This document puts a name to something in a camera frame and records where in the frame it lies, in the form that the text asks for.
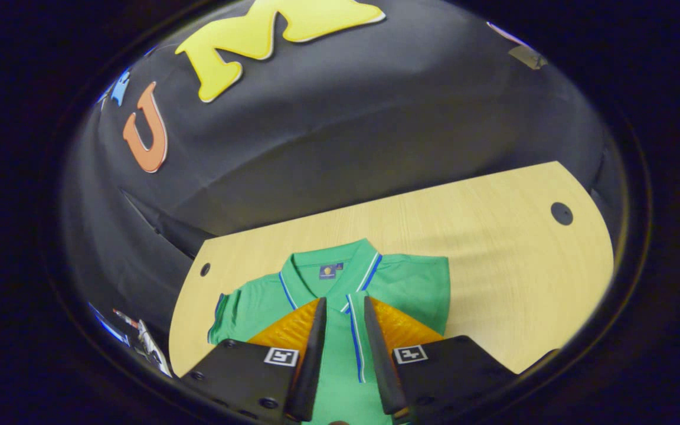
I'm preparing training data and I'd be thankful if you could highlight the green T-shirt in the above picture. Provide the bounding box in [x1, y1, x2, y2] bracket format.
[207, 238, 452, 425]

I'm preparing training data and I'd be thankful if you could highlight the black backdrop cloth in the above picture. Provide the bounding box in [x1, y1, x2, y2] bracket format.
[60, 0, 624, 367]

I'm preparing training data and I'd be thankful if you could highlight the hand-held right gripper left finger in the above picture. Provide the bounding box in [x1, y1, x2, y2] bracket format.
[178, 297, 329, 424]

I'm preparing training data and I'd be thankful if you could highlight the white printed panel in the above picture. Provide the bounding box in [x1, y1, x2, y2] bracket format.
[87, 302, 174, 378]

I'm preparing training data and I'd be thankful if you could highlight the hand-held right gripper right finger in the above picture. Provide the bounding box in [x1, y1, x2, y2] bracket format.
[364, 295, 518, 423]

